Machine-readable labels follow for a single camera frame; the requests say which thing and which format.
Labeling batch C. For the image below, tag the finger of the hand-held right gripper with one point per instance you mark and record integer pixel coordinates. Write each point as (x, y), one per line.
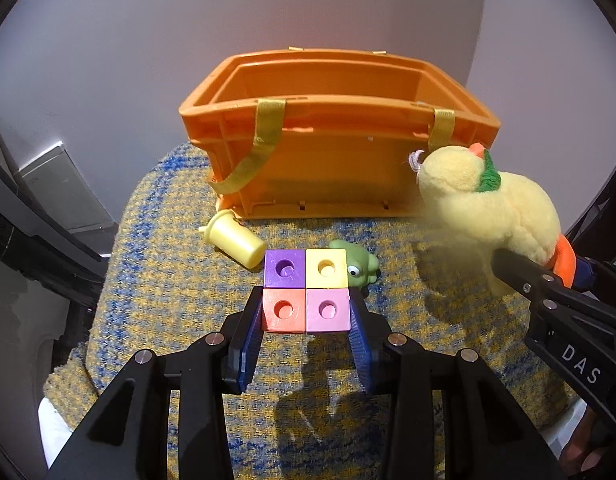
(528, 277)
(587, 272)

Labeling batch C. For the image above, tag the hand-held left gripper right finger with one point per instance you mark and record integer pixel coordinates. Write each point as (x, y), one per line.
(363, 355)

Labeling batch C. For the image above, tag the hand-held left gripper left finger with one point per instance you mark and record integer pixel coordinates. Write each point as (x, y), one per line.
(250, 350)

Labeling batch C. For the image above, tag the yellow plush duck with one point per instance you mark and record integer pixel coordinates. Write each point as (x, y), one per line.
(493, 205)

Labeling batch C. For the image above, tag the four-colour cube block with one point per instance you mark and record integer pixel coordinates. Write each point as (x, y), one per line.
(305, 290)

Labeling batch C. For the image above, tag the orange plastic crate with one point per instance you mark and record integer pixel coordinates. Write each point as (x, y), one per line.
(333, 170)

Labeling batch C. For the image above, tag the person's right hand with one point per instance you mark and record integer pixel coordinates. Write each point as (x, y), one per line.
(585, 445)

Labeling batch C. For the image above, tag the small green frog toy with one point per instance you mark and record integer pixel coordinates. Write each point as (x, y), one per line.
(360, 265)

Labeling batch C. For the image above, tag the yellow blue plaid blanket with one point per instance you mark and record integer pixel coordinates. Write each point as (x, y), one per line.
(178, 270)

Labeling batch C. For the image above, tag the yellow toy cup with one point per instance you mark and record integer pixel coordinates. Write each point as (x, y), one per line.
(235, 242)

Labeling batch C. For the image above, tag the black tripod device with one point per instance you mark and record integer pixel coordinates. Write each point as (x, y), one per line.
(33, 255)

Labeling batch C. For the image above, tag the white flat panel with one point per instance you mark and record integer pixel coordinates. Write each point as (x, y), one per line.
(63, 190)

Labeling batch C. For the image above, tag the dark furniture frame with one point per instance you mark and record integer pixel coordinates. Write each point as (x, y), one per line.
(603, 220)

